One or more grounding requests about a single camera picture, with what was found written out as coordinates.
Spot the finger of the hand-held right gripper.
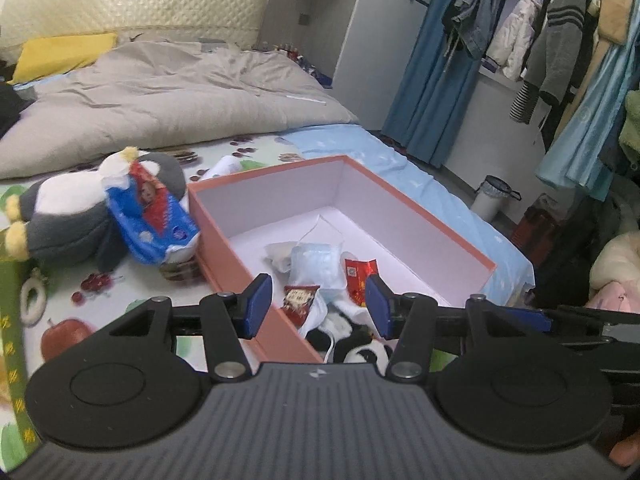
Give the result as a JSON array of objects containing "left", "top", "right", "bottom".
[{"left": 500, "top": 304, "right": 640, "bottom": 357}]

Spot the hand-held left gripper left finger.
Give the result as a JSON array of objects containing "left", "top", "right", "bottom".
[{"left": 75, "top": 272, "right": 274, "bottom": 382}]

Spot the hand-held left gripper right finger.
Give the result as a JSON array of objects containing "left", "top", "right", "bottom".
[{"left": 365, "top": 274, "right": 553, "bottom": 383}]

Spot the bright red snack packet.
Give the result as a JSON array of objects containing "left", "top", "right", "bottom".
[{"left": 344, "top": 257, "right": 378, "bottom": 307}]

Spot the black white plush toy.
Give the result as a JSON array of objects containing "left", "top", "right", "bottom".
[{"left": 304, "top": 310, "right": 396, "bottom": 376}]

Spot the dark red snack packet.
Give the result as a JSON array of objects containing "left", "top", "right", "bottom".
[{"left": 282, "top": 284, "right": 321, "bottom": 330}]

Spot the clear plastic packet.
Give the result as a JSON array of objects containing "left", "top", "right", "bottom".
[{"left": 264, "top": 241, "right": 302, "bottom": 275}]

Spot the orange cardboard box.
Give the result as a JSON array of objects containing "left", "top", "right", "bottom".
[{"left": 187, "top": 155, "right": 497, "bottom": 366}]

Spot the blue face mask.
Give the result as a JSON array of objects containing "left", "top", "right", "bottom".
[{"left": 290, "top": 242, "right": 348, "bottom": 292}]

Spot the red floor box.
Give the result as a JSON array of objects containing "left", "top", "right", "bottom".
[{"left": 511, "top": 206, "right": 557, "bottom": 257}]

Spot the pink cloth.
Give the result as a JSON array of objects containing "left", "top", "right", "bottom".
[{"left": 584, "top": 280, "right": 640, "bottom": 312}]

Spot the cream fluffy blanket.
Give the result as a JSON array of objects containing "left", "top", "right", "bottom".
[{"left": 589, "top": 232, "right": 640, "bottom": 301}]

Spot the trash bin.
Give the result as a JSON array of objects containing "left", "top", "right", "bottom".
[{"left": 471, "top": 175, "right": 522, "bottom": 222}]

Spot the fruit printed mat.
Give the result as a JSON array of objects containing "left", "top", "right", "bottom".
[{"left": 0, "top": 134, "right": 466, "bottom": 443}]

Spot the blue red snack bag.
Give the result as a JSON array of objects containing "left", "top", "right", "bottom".
[{"left": 102, "top": 160, "right": 202, "bottom": 267}]

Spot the white paper roll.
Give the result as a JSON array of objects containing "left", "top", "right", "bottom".
[{"left": 202, "top": 155, "right": 248, "bottom": 181}]

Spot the light blue hanging garment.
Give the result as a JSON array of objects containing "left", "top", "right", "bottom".
[{"left": 534, "top": 35, "right": 640, "bottom": 202}]

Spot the grey white penguin plush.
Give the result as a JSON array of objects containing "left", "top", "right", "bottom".
[{"left": 5, "top": 146, "right": 188, "bottom": 272}]

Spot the green fuzzy garment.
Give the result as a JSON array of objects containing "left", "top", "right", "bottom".
[{"left": 617, "top": 89, "right": 640, "bottom": 167}]

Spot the grey duvet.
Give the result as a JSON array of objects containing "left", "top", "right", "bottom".
[{"left": 0, "top": 40, "right": 360, "bottom": 180}]

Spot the green fabric massage stick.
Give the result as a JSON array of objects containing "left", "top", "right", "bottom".
[{"left": 0, "top": 255, "right": 42, "bottom": 443}]

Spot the blue curtain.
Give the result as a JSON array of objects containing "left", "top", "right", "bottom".
[{"left": 382, "top": 0, "right": 483, "bottom": 168}]

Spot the grey striped sweater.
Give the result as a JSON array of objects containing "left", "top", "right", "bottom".
[{"left": 509, "top": 0, "right": 602, "bottom": 126}]

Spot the white puffer jacket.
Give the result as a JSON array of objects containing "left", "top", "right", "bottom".
[{"left": 484, "top": 0, "right": 552, "bottom": 82}]

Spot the white wardrobe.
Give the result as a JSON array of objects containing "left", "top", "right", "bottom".
[{"left": 255, "top": 0, "right": 431, "bottom": 133}]

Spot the black clothing pile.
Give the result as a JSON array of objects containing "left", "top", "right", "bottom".
[{"left": 0, "top": 60, "right": 36, "bottom": 138}]

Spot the yellow pillow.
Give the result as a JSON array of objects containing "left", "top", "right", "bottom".
[{"left": 7, "top": 32, "right": 118, "bottom": 85}]

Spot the cream quilted headboard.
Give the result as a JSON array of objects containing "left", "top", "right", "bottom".
[{"left": 0, "top": 0, "right": 271, "bottom": 53}]

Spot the beige hanging garment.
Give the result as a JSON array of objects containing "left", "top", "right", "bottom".
[{"left": 589, "top": 0, "right": 640, "bottom": 47}]

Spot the white ring keychain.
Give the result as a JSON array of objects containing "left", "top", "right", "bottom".
[{"left": 19, "top": 277, "right": 49, "bottom": 330}]

